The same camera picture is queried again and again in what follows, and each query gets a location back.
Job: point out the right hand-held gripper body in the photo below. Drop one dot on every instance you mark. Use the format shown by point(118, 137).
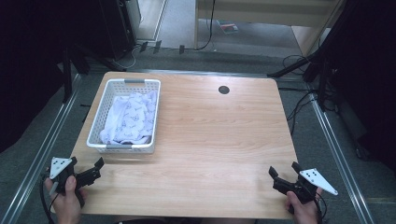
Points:
point(306, 186)

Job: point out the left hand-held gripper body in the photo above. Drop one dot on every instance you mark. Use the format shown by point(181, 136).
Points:
point(81, 179)

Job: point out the white patterned cloth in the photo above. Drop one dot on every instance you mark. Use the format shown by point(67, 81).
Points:
point(132, 119)

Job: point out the black tower cabinet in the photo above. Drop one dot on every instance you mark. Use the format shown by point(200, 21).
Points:
point(116, 28)

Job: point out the black tripod stand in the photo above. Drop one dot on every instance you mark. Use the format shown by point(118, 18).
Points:
point(322, 81)

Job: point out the black metal stand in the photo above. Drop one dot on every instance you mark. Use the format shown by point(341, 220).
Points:
point(66, 74)

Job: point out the metal floor rail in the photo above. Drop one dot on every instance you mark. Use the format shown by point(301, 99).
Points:
point(40, 158)
point(199, 72)
point(338, 158)

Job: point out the white plastic perforated basket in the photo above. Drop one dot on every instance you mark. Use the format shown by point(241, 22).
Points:
point(102, 115)

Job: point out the magazine with red cover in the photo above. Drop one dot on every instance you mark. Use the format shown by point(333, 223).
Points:
point(228, 26)

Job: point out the person's right hand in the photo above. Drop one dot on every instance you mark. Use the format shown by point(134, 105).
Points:
point(303, 213)

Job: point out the dark curtain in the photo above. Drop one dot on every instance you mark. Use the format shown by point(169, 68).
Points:
point(28, 62)
point(367, 62)

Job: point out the person's left hand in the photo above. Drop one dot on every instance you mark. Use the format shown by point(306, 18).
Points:
point(67, 205)

